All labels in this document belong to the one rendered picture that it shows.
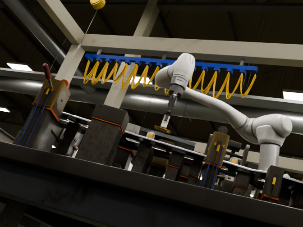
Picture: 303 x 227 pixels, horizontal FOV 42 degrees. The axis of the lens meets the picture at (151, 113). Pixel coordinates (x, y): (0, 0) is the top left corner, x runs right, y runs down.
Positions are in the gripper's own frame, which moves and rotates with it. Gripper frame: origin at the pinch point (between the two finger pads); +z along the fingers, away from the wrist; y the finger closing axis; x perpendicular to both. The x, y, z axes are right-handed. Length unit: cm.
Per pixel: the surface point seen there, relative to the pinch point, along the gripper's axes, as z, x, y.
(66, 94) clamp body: 21, -40, 43
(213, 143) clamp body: 25, 18, 58
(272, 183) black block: 32, 40, 60
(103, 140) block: 35, -19, 50
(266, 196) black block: 37, 39, 59
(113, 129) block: 30, -17, 50
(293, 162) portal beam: -217, 255, -507
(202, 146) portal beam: -218, 94, -590
